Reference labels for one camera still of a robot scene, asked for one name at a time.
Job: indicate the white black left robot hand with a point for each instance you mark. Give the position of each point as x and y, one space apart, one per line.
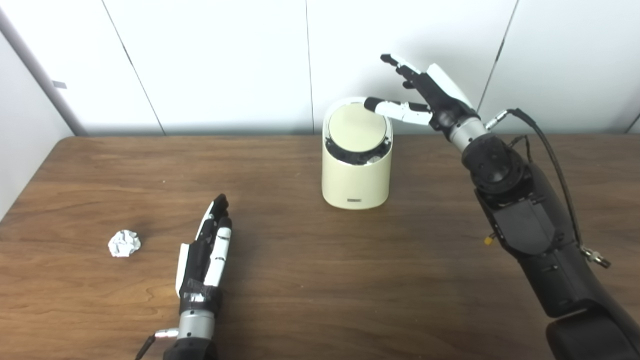
205 265

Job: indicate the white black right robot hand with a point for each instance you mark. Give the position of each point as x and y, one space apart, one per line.
445 100

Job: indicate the white paper ball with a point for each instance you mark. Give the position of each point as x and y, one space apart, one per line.
124 243

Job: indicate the cream round bin lid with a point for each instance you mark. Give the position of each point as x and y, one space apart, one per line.
357 127

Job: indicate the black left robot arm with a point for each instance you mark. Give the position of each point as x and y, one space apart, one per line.
196 327

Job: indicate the cream plastic bin body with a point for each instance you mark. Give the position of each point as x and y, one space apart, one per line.
356 182

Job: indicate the small grey wall tag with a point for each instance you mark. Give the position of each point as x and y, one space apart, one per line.
60 84

